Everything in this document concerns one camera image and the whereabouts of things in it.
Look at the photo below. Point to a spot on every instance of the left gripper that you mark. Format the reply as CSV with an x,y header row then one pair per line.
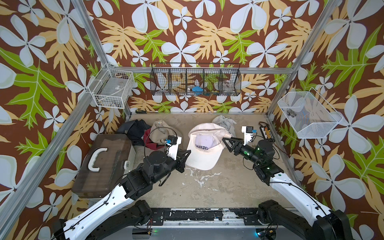
x,y
179,160

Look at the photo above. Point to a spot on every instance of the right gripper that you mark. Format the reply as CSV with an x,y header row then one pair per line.
x,y
238,147

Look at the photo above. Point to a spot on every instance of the cream pink baseball cap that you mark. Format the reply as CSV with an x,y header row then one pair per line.
x,y
206,145

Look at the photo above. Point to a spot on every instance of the beige baseball cap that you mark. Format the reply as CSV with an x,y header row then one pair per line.
x,y
160,124

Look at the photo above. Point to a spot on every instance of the maroon baseball cap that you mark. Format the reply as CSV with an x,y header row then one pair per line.
x,y
151,142

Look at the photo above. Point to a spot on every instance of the black baseball cap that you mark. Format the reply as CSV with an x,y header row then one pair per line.
x,y
134,130

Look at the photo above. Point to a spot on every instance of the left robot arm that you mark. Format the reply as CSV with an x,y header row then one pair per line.
x,y
103,218

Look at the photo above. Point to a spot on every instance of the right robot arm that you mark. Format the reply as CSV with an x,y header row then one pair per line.
x,y
315,221

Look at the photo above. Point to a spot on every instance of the white baseball cap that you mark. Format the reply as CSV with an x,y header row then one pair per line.
x,y
225,122

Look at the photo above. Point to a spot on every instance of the black orange device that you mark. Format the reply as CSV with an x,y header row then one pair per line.
x,y
266,132

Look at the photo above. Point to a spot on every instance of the blue object in basket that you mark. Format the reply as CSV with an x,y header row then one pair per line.
x,y
197,90

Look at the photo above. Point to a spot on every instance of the small dark object in basket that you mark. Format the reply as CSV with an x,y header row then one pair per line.
x,y
291,113

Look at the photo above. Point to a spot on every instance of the brown lidded storage box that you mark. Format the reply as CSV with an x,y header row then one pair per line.
x,y
110,157

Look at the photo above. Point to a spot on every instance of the white mesh basket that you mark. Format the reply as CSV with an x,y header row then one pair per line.
x,y
316,117

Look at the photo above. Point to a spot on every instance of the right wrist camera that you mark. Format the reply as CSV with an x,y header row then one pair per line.
x,y
249,134

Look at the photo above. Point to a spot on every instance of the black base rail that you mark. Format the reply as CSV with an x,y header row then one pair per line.
x,y
246,216

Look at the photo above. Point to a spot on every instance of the black wire basket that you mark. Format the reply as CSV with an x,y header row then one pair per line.
x,y
216,79

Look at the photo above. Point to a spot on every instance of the white wire basket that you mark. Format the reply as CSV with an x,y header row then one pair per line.
x,y
111,87

